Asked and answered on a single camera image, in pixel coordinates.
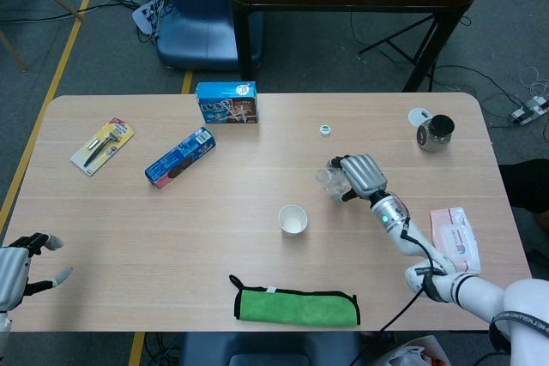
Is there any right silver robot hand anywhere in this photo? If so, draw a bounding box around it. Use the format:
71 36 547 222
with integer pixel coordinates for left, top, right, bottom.
328 153 389 203

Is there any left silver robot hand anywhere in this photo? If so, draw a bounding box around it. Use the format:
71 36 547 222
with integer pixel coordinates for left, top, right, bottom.
0 232 73 311

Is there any clear plastic bottle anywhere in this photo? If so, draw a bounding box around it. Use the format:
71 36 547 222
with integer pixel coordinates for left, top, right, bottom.
315 158 355 203

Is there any white printed paper cup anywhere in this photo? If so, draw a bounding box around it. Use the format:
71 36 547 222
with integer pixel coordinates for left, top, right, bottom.
278 204 309 237

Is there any glass jar with black lid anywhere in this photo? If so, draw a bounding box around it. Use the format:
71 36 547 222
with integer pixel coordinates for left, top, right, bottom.
415 114 455 153

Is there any pink wet wipes pack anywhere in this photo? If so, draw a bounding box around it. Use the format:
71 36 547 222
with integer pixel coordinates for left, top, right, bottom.
429 206 481 275

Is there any black tripod stand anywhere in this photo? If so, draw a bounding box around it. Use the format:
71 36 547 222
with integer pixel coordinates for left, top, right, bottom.
358 12 471 93

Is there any green cloth with black edge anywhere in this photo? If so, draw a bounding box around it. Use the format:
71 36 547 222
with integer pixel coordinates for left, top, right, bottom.
228 273 361 327

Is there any blue chocolate chip cookie box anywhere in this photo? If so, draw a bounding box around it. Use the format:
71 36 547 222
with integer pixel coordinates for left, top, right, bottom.
195 81 259 126

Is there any black razor in yellow pack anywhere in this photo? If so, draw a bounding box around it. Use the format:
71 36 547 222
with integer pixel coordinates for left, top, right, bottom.
69 117 136 177

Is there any black object beside table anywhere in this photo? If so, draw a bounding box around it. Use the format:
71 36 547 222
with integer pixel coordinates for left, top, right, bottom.
499 159 549 213

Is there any white power strip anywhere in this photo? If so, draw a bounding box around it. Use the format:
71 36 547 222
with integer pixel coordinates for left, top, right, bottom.
509 95 549 126

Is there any blue long sandwich cookie box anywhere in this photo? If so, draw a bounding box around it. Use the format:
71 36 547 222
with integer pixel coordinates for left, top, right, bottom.
144 126 217 189

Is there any white plastic bag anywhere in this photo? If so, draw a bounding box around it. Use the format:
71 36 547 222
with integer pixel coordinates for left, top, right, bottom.
377 333 451 366

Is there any blue machine base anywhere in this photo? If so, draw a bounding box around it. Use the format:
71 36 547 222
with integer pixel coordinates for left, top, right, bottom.
156 0 263 72

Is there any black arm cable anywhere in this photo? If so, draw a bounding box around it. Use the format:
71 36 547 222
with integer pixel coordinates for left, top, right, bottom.
377 228 447 333

